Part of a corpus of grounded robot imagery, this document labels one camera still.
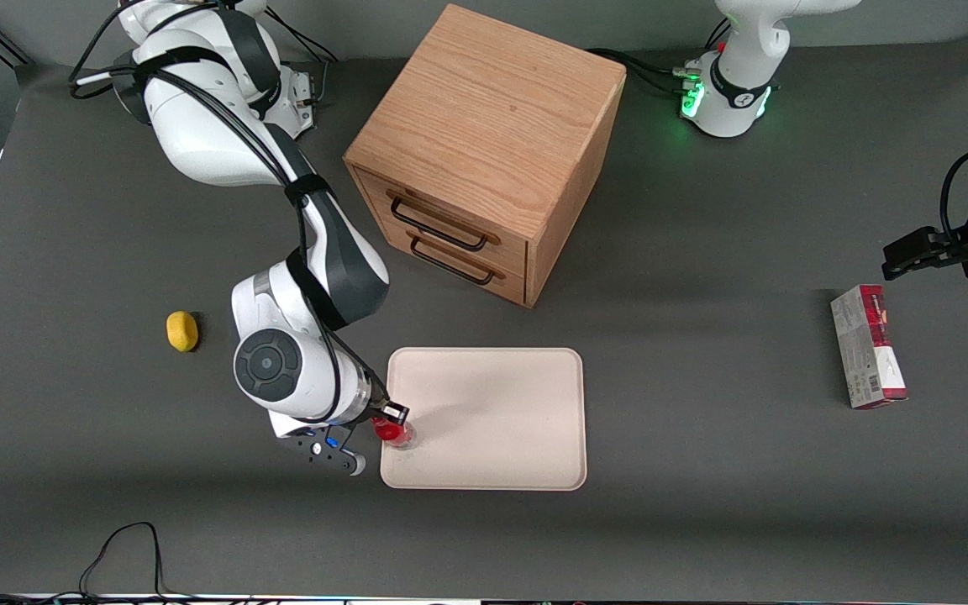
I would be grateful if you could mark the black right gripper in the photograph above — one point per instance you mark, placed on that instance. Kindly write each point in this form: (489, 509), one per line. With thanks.
(381, 407)

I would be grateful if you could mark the red coke bottle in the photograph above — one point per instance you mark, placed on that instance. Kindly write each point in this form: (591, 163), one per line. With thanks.
(391, 434)

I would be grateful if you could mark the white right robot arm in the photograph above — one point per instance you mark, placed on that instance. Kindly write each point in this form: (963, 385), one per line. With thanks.
(215, 126)

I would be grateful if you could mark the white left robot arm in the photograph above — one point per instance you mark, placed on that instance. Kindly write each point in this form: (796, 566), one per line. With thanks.
(740, 76)

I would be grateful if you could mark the beige plastic tray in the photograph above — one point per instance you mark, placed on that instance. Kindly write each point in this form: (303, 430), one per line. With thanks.
(492, 418)

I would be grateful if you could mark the grey red carton box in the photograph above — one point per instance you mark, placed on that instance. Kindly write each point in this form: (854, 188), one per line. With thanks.
(869, 349)

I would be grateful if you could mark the yellow lemon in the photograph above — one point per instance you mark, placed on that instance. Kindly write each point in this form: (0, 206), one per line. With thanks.
(182, 331)

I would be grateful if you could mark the wooden drawer cabinet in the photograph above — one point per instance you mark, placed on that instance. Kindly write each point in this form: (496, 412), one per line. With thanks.
(492, 126)

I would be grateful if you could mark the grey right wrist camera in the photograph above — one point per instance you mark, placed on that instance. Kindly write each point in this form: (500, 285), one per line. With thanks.
(324, 449)

